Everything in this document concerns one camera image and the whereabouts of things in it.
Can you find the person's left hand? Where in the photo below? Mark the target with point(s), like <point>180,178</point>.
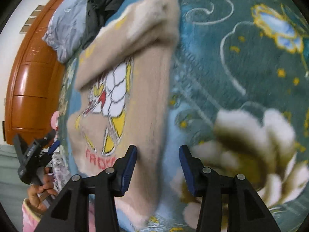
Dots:
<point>38,193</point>

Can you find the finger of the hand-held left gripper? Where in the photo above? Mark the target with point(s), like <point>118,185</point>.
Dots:
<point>53,148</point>
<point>45,137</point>

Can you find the person's left forearm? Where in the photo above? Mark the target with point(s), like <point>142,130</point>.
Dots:
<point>30,218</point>

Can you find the blue floral plush blanket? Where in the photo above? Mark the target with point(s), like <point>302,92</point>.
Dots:
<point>217,60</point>

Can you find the orange wooden headboard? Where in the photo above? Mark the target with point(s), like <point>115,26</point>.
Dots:
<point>31,84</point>

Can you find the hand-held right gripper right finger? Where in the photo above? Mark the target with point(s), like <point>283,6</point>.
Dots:
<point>187,169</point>

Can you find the dark grey garment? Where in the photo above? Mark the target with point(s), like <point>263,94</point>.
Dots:
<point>101,7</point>

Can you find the beige fuzzy printed sweater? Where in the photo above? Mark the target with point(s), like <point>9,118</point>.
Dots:
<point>144,96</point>

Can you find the grey-blue floral quilt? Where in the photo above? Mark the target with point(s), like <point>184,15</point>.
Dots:
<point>70,26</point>

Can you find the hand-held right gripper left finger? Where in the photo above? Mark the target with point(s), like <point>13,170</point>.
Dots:
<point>129,166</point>

